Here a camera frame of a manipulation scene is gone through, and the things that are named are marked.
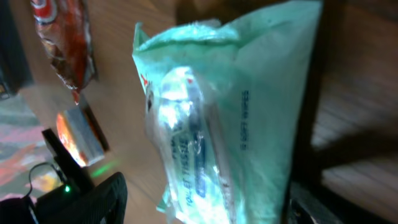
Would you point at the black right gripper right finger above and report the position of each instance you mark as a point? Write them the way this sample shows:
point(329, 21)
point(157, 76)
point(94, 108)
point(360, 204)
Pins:
point(304, 208)

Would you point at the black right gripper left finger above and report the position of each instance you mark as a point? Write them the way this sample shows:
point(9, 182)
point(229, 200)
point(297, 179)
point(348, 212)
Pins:
point(105, 203)

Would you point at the small orange snack packet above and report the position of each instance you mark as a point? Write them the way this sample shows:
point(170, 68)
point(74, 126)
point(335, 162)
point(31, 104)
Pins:
point(81, 135)

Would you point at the teal snack packet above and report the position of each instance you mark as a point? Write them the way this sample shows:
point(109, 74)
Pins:
point(222, 106)

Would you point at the orange brown candy bar wrapper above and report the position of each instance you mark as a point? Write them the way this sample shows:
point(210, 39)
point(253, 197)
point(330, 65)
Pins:
point(64, 30)

